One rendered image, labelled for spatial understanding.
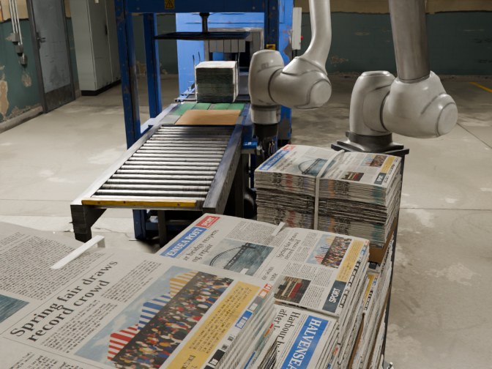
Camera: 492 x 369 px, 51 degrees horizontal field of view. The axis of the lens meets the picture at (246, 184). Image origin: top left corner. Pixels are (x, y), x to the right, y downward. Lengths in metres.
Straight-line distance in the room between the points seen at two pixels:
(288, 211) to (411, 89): 0.56
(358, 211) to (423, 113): 0.45
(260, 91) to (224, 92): 2.40
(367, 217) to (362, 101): 0.58
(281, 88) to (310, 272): 0.63
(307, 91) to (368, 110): 0.53
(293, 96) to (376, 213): 0.38
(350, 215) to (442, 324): 1.47
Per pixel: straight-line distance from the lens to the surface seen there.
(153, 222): 3.47
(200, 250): 0.99
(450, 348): 2.64
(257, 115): 1.52
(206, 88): 3.89
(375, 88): 1.84
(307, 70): 1.37
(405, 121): 1.74
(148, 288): 0.43
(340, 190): 1.39
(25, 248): 0.53
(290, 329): 0.77
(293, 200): 1.44
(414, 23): 1.65
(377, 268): 1.44
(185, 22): 5.48
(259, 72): 1.48
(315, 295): 0.85
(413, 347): 2.59
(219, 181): 2.14
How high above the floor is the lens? 1.51
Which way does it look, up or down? 20 degrees down
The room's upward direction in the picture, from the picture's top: straight up
